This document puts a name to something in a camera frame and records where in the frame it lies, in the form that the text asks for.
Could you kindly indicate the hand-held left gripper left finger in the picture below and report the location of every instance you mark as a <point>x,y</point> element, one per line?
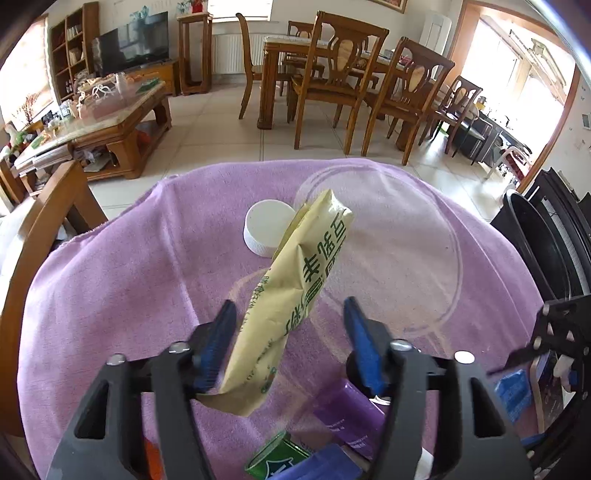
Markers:
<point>214,355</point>

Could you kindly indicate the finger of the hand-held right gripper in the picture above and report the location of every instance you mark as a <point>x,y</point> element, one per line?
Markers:
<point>561,327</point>

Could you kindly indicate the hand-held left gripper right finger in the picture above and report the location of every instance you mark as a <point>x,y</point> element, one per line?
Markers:
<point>367,355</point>

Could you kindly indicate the black trash bin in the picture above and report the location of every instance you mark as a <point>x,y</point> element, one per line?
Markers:
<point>535,240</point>

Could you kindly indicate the cream snack packet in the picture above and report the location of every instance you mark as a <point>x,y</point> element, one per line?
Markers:
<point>295,277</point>

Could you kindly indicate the smartphone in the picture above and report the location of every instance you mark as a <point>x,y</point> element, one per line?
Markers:
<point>540,392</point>

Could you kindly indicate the purple packet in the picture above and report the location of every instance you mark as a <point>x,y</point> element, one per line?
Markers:
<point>341,415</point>

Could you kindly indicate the blue crumpled wrapper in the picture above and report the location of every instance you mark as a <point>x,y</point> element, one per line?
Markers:
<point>510,392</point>

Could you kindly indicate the green packet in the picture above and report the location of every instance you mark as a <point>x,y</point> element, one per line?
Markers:
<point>277,457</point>

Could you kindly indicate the blue tube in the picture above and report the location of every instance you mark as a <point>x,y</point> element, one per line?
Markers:
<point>323,466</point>

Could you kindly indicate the white ribbed jar lid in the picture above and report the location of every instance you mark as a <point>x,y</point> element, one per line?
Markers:
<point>265,221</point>

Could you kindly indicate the white plastic stool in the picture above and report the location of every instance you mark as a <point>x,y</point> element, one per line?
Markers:
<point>508,161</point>

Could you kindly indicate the wooden sofa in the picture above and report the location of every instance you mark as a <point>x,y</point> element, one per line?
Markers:
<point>69,194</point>

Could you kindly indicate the wooden coffee table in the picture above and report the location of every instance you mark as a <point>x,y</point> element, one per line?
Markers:
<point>129,138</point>

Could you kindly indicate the wooden dining table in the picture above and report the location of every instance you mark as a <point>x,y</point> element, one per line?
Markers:
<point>268,83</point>

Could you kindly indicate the green tray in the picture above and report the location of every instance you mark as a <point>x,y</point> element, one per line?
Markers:
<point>147,84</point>

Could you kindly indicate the wooden television stand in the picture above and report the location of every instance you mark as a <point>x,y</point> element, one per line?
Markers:
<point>159,76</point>

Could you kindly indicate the white plastic bottle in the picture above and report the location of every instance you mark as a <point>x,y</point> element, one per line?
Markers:
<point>122,83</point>

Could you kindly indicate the tall wooden plant stand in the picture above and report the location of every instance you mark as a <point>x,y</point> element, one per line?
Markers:
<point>182,55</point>

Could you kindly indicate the white standing air conditioner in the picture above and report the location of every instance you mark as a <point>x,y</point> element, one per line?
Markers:
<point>436,32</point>

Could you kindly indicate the flat screen television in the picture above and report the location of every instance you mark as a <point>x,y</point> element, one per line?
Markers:
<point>134,41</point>

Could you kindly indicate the wooden bookshelf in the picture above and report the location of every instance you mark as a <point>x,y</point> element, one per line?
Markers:
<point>90,46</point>

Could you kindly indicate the window with blind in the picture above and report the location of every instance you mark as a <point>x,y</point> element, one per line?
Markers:
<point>240,9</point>

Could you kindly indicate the red potted plant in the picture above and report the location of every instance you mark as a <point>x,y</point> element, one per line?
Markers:
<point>196,5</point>

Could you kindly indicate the large framed floral picture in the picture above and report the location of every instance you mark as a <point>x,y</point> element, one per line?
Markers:
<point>388,4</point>

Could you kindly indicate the wooden door frame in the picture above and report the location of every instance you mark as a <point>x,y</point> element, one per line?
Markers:
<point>561,115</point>

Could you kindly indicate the white wall radiator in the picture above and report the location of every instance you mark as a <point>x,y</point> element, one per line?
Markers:
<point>231,53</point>

